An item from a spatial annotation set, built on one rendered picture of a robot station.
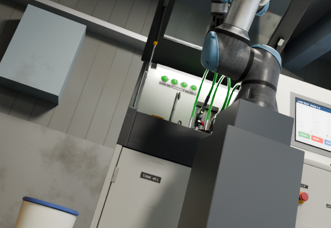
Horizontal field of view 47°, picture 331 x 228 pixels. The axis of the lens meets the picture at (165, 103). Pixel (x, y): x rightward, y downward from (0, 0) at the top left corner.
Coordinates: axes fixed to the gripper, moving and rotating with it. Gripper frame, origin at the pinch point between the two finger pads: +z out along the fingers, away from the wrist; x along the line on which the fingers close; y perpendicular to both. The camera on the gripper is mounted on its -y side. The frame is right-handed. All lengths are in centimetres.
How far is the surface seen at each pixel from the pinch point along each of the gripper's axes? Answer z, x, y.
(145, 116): 19.5, -30.4, 27.9
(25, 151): 141, -168, -152
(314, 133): 44, 55, -12
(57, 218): 145, -107, -59
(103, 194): 42, -45, 52
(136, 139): 26, -33, 35
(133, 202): 45, -33, 51
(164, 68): 20, -26, -43
